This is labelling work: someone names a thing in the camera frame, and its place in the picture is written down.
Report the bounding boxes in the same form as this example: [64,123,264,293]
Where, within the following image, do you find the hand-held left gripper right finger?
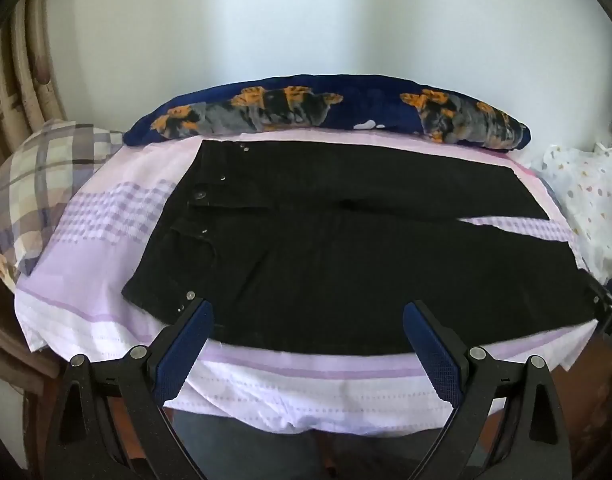
[402,300,573,480]

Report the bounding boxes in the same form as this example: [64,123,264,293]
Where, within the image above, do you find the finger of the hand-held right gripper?
[584,277,612,322]

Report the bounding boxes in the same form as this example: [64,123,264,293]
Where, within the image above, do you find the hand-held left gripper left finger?
[45,297,215,480]

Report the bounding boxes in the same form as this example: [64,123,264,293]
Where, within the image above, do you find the black pants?
[122,140,599,356]

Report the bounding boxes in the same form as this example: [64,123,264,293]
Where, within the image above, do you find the purple checked bed sheet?
[14,127,599,437]

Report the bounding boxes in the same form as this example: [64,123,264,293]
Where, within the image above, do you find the white dotted cloth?
[528,142,612,286]

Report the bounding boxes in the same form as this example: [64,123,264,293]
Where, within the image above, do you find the plaid pillow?
[0,119,127,291]

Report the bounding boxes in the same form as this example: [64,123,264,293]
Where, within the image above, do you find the navy dog print blanket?
[123,74,533,153]

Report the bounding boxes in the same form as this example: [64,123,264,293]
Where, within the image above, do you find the rattan headboard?
[0,0,69,171]

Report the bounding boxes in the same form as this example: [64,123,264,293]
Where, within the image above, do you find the wooden bed frame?
[0,245,64,413]

